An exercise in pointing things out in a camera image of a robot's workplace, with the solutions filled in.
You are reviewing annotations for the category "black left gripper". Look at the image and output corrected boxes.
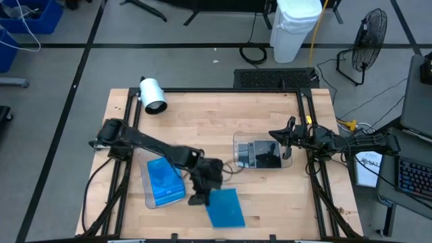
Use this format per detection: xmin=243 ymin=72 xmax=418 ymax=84
xmin=187 ymin=156 xmax=226 ymax=207

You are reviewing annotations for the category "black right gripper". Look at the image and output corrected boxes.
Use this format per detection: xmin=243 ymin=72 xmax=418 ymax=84
xmin=268 ymin=115 xmax=317 ymax=161

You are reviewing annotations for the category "blue jewel case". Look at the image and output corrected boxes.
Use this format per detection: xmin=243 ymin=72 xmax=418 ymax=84
xmin=146 ymin=156 xmax=185 ymax=203
xmin=205 ymin=188 xmax=246 ymax=229
xmin=148 ymin=158 xmax=187 ymax=207

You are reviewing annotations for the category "black perforated box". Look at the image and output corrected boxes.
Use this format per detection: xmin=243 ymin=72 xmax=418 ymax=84
xmin=233 ymin=67 xmax=320 ymax=90

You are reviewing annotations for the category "yellow plug connector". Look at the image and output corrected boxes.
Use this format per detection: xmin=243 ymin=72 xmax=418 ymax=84
xmin=336 ymin=119 xmax=358 ymax=132

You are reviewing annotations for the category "white printed paper sheet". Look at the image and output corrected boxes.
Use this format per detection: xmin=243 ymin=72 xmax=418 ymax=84
xmin=353 ymin=148 xmax=384 ymax=188

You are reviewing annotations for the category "white trash bin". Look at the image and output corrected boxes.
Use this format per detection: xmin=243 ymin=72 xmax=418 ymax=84
xmin=269 ymin=0 xmax=323 ymax=64

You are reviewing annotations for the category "grey desk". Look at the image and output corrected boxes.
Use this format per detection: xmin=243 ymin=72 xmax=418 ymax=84
xmin=377 ymin=127 xmax=432 ymax=238
xmin=400 ymin=53 xmax=432 ymax=140

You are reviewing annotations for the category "white cylindrical spotlight lamp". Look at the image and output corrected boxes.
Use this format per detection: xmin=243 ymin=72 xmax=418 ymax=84
xmin=138 ymin=76 xmax=169 ymax=115

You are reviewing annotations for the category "black backdrop stand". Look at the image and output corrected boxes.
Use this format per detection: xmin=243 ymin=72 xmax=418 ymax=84
xmin=183 ymin=9 xmax=211 ymax=27
xmin=332 ymin=0 xmax=345 ymax=25
xmin=261 ymin=6 xmax=274 ymax=31

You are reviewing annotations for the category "black floor fan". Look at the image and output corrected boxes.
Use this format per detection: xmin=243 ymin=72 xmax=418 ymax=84
xmin=335 ymin=7 xmax=389 ymax=86

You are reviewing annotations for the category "black backlit keyboard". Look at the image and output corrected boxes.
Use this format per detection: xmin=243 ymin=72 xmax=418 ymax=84
xmin=394 ymin=155 xmax=432 ymax=204

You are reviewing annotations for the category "black desk device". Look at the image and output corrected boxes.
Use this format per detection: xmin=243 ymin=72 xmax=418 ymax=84
xmin=419 ymin=51 xmax=432 ymax=86

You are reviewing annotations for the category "grey floor bar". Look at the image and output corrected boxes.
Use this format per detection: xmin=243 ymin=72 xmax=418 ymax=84
xmin=0 ymin=77 xmax=30 ymax=89

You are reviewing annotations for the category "blue storage tote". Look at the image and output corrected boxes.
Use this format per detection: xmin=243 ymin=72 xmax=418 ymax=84
xmin=0 ymin=28 xmax=20 ymax=74
xmin=0 ymin=0 xmax=64 ymax=35

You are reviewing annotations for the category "black metal table frame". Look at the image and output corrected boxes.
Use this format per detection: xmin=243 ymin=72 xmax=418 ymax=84
xmin=80 ymin=86 xmax=365 ymax=243

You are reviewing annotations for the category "coiled black cable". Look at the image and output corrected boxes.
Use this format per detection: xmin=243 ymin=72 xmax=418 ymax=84
xmin=238 ymin=13 xmax=269 ymax=66

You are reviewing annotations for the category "black fan power cable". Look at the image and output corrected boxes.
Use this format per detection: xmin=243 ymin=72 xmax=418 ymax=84
xmin=316 ymin=57 xmax=409 ymax=123

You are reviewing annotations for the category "yellow hanging cable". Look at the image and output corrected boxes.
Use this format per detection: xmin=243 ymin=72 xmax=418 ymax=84
xmin=308 ymin=0 xmax=330 ymax=68

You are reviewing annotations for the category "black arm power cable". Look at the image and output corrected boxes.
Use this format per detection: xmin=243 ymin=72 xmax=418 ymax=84
xmin=82 ymin=157 xmax=113 ymax=234

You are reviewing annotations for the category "white cable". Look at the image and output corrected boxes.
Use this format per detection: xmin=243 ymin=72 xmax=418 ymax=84
xmin=0 ymin=0 xmax=42 ymax=53

